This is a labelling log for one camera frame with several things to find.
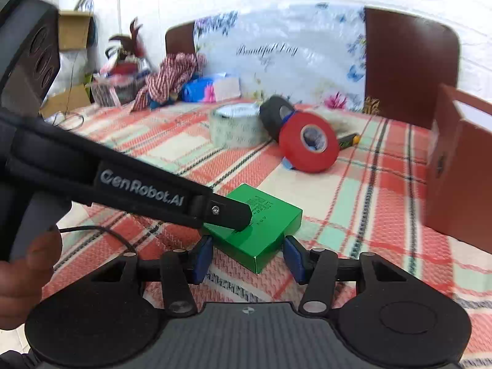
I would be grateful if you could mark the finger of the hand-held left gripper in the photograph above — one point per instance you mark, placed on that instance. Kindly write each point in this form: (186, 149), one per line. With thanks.
(228, 213)

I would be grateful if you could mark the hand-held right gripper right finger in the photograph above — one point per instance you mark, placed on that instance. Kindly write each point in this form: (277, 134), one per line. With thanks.
(294, 258)

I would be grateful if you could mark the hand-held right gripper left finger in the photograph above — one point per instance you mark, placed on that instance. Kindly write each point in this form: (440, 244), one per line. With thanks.
(201, 258)

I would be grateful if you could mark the plain green box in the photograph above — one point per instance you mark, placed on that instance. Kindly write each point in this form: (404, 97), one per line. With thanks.
(265, 238)

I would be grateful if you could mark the patterned wide tape roll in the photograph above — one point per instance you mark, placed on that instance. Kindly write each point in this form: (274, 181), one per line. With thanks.
(234, 130)

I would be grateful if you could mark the red tape roll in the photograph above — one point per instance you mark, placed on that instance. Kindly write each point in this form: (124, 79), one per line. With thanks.
(293, 153)

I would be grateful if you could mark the black tape roll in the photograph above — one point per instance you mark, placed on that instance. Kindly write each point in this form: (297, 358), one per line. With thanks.
(271, 117)

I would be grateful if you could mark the green flower-print box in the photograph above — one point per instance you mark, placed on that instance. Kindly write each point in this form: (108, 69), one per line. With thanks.
(348, 140)

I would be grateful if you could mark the bag of cotton swabs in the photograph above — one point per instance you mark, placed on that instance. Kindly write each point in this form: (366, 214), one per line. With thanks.
(340, 125)

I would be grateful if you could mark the brown cardboard storage box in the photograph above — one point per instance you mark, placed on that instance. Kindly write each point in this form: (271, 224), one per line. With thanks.
(457, 180)

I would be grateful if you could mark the person's left hand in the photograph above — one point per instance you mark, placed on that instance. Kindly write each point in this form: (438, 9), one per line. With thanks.
(23, 284)

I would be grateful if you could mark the flat cardboard piece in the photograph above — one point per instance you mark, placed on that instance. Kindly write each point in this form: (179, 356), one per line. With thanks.
(65, 100)

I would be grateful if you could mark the gift basket with decorations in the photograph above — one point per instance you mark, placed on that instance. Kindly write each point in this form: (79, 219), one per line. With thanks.
(119, 80)

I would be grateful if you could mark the white plastic bag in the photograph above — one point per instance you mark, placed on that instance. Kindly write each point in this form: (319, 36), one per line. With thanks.
(75, 65)

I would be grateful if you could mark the plaid blanket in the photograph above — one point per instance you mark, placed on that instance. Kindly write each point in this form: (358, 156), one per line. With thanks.
(384, 200)

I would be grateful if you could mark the blue floral tissue pack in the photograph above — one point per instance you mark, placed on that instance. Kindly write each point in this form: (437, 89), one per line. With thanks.
(200, 90)

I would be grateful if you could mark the red white striped cloth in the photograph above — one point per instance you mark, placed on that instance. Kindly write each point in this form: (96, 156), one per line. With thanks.
(169, 75)

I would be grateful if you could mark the open cardboard box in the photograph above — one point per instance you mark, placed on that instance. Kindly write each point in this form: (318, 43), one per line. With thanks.
(75, 30)

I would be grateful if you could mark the white floral pillow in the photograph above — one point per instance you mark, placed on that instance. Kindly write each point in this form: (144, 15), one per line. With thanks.
(276, 69)

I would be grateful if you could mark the brown board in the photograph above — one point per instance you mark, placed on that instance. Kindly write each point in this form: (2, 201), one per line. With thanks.
(178, 38)

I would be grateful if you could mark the brown box lid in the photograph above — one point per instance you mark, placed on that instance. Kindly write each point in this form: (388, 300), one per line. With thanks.
(407, 65)

